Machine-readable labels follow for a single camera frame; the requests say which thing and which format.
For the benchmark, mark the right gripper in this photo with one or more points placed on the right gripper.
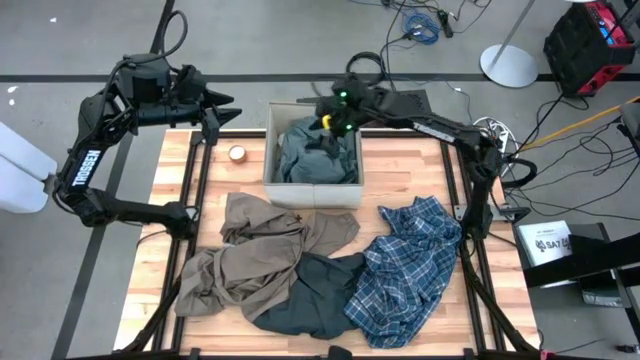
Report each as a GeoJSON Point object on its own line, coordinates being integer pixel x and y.
{"type": "Point", "coordinates": [345, 107]}

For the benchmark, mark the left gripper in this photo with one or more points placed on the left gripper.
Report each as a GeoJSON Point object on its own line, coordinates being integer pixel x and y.
{"type": "Point", "coordinates": [185, 114]}

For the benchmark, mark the teal grey shirt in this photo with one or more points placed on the teal grey shirt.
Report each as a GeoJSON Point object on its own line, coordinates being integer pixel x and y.
{"type": "Point", "coordinates": [310, 165]}

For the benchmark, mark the grey fabric storage box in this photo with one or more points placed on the grey fabric storage box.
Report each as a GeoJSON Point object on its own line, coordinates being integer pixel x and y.
{"type": "Point", "coordinates": [312, 196]}

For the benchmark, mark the grey-brown garment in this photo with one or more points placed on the grey-brown garment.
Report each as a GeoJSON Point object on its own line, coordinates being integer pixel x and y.
{"type": "Point", "coordinates": [250, 260]}

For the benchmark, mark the blue plaid shirt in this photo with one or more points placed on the blue plaid shirt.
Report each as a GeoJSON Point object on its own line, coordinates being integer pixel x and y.
{"type": "Point", "coordinates": [405, 270]}

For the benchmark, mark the dark green garment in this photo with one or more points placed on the dark green garment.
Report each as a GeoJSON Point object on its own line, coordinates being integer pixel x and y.
{"type": "Point", "coordinates": [315, 300]}

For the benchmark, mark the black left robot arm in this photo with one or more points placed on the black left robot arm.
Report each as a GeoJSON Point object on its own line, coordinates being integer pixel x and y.
{"type": "Point", "coordinates": [85, 170]}

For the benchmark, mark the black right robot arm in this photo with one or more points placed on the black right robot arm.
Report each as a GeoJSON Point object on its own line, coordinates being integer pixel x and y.
{"type": "Point", "coordinates": [450, 132]}

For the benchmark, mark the yellow gripper tag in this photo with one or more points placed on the yellow gripper tag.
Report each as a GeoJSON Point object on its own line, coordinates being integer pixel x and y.
{"type": "Point", "coordinates": [326, 121]}

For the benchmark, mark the small beige tape roll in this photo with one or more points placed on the small beige tape roll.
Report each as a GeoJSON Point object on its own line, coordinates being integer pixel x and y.
{"type": "Point", "coordinates": [237, 153]}

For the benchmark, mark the black perforated floor mat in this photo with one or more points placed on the black perforated floor mat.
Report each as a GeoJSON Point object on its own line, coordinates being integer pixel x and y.
{"type": "Point", "coordinates": [425, 102]}

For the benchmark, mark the black power strip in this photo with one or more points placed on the black power strip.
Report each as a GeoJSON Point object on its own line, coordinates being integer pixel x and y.
{"type": "Point", "coordinates": [445, 22]}

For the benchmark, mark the white power strip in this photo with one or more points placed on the white power strip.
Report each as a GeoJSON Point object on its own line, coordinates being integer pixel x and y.
{"type": "Point", "coordinates": [500, 132]}

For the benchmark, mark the white round stand base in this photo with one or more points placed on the white round stand base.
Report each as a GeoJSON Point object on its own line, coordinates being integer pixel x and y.
{"type": "Point", "coordinates": [509, 67]}

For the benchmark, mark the white plastic object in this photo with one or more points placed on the white plastic object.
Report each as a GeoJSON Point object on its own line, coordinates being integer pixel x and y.
{"type": "Point", "coordinates": [20, 170]}

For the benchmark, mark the white printed box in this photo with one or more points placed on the white printed box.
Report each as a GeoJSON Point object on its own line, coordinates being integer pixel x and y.
{"type": "Point", "coordinates": [542, 235]}

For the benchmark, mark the red black equipment case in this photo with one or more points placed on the red black equipment case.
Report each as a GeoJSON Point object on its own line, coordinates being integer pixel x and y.
{"type": "Point", "coordinates": [580, 50]}

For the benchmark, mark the black shelf stand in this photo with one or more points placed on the black shelf stand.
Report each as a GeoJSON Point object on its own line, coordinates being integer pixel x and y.
{"type": "Point", "coordinates": [600, 255]}

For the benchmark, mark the grey cart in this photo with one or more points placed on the grey cart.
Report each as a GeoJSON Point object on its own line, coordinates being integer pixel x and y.
{"type": "Point", "coordinates": [631, 120]}

